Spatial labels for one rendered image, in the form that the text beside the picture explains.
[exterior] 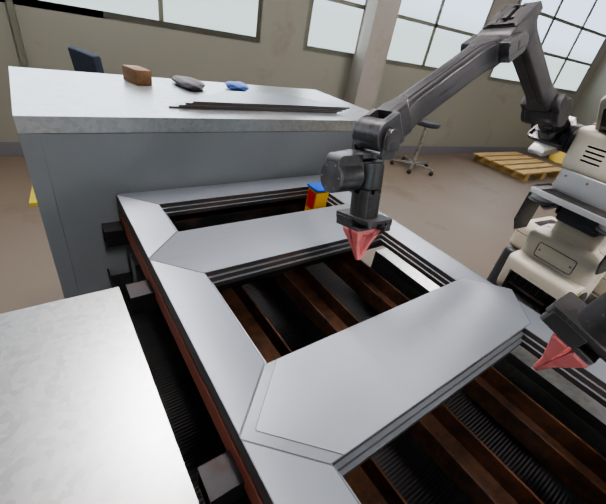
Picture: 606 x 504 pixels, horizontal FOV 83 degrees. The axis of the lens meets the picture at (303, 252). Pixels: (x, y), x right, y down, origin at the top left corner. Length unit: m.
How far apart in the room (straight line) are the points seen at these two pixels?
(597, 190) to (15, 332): 1.44
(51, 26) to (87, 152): 2.64
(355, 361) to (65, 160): 0.86
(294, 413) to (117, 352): 0.38
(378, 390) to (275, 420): 0.18
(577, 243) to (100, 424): 1.31
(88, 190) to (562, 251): 1.42
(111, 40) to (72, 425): 3.29
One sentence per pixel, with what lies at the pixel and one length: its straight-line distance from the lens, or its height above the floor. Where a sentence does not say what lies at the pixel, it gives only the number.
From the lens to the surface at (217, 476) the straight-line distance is 0.59.
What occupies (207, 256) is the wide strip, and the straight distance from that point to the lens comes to 0.82.
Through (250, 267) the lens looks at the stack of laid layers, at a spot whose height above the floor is 0.84.
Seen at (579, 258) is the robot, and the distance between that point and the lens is 1.33.
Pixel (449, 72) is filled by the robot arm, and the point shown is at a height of 1.30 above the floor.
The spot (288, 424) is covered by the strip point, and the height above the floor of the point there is 0.85.
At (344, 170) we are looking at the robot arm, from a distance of 0.62.
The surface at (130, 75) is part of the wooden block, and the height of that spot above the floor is 1.08.
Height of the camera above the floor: 1.32
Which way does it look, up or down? 33 degrees down
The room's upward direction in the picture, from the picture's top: 11 degrees clockwise
